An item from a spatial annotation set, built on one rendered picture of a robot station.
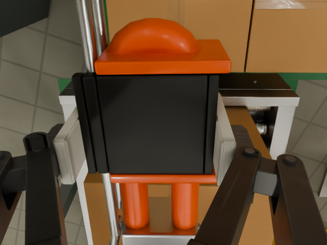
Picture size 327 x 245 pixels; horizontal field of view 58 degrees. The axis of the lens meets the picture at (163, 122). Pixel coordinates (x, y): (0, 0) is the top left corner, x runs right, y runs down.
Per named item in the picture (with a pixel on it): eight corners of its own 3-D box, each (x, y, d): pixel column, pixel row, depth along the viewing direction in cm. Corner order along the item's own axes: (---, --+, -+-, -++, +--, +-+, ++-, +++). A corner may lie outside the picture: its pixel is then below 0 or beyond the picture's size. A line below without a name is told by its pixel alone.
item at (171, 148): (212, 144, 24) (221, 184, 19) (121, 144, 24) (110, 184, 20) (219, 38, 20) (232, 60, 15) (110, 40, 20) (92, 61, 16)
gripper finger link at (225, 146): (222, 143, 15) (237, 143, 15) (209, 90, 21) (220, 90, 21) (217, 188, 16) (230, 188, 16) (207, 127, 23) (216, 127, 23)
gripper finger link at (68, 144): (74, 185, 17) (61, 185, 17) (100, 126, 23) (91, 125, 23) (65, 140, 15) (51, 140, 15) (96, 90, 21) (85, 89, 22)
